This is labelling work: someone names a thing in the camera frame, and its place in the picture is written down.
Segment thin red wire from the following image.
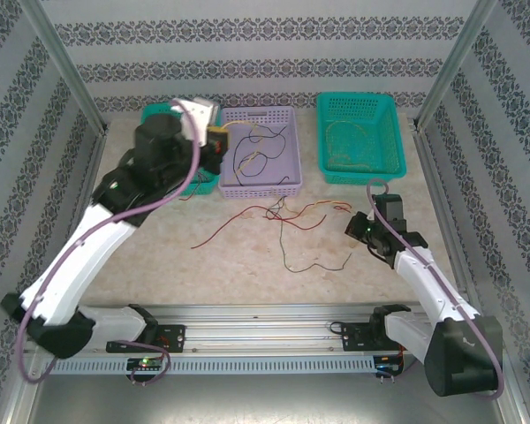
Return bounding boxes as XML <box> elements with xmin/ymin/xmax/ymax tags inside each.
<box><xmin>263</xmin><ymin>207</ymin><xmax>329</xmax><ymax>231</ymax></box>
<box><xmin>178</xmin><ymin>170</ymin><xmax>214</xmax><ymax>203</ymax></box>

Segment aluminium arm base rail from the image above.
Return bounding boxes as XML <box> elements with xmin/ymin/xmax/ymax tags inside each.
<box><xmin>52</xmin><ymin>303</ymin><xmax>429</xmax><ymax>354</ymax></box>

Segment green plastic mesh basket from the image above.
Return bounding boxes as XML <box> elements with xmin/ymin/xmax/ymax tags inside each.
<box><xmin>315</xmin><ymin>91</ymin><xmax>408</xmax><ymax>187</ymax></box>
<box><xmin>140</xmin><ymin>102</ymin><xmax>221</xmax><ymax>199</ymax></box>

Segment white slotted cable duct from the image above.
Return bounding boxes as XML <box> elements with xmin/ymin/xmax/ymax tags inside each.
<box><xmin>52</xmin><ymin>355</ymin><xmax>407</xmax><ymax>377</ymax></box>

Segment aluminium table side rail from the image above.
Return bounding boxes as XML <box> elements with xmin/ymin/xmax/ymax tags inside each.
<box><xmin>413</xmin><ymin>126</ymin><xmax>530</xmax><ymax>424</ymax></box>
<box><xmin>0</xmin><ymin>130</ymin><xmax>111</xmax><ymax>424</ymax></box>

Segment steel front floor sheet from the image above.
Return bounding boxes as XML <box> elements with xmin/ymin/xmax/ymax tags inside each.
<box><xmin>24</xmin><ymin>351</ymin><xmax>529</xmax><ymax>424</ymax></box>

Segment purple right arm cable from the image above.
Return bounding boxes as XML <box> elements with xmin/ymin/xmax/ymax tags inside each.
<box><xmin>365</xmin><ymin>178</ymin><xmax>505</xmax><ymax>401</ymax></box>

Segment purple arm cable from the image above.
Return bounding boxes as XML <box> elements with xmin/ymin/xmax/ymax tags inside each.
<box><xmin>365</xmin><ymin>178</ymin><xmax>505</xmax><ymax>401</ymax></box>
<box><xmin>16</xmin><ymin>99</ymin><xmax>202</xmax><ymax>386</ymax></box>

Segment lavender plastic perforated basket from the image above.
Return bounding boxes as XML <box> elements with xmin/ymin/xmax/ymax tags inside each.
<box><xmin>217</xmin><ymin>105</ymin><xmax>304</xmax><ymax>200</ymax></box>

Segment aluminium frame post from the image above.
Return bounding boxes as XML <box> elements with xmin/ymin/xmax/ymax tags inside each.
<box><xmin>17</xmin><ymin>0</ymin><xmax>110</xmax><ymax>136</ymax></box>
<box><xmin>414</xmin><ymin>0</ymin><xmax>500</xmax><ymax>132</ymax></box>

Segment small circuit board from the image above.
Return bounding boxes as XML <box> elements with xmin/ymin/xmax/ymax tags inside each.
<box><xmin>374</xmin><ymin>355</ymin><xmax>405</xmax><ymax>376</ymax></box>
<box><xmin>126</xmin><ymin>357</ymin><xmax>165</xmax><ymax>371</ymax></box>

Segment tangle of coloured wires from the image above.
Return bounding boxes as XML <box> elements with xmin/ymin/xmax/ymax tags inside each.
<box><xmin>190</xmin><ymin>203</ymin><xmax>270</xmax><ymax>251</ymax></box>

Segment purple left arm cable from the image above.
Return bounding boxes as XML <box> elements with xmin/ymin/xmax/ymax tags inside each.
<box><xmin>16</xmin><ymin>99</ymin><xmax>202</xmax><ymax>386</ymax></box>

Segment thin yellow wire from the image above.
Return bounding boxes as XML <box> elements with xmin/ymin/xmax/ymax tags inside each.
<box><xmin>284</xmin><ymin>199</ymin><xmax>353</xmax><ymax>220</ymax></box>
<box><xmin>224</xmin><ymin>119</ymin><xmax>270</xmax><ymax>171</ymax></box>
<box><xmin>325</xmin><ymin>119</ymin><xmax>380</xmax><ymax>171</ymax></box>

